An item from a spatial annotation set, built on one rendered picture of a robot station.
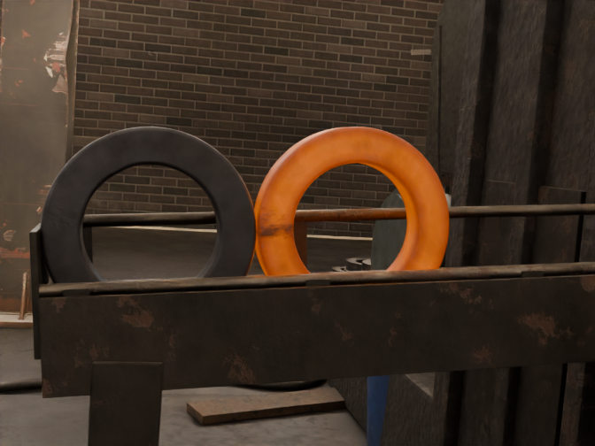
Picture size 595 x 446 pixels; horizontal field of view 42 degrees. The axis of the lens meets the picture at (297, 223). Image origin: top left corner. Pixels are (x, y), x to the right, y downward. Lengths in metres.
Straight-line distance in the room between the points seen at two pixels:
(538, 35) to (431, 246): 0.60
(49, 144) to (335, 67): 4.18
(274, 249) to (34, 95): 2.58
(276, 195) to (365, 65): 6.41
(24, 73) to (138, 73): 3.60
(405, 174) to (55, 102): 2.58
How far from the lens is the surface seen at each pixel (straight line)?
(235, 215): 0.69
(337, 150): 0.71
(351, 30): 7.09
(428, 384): 1.83
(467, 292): 0.74
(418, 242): 0.74
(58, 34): 3.23
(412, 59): 7.23
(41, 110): 3.22
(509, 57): 1.42
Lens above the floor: 0.75
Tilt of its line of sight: 5 degrees down
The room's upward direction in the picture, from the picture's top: 4 degrees clockwise
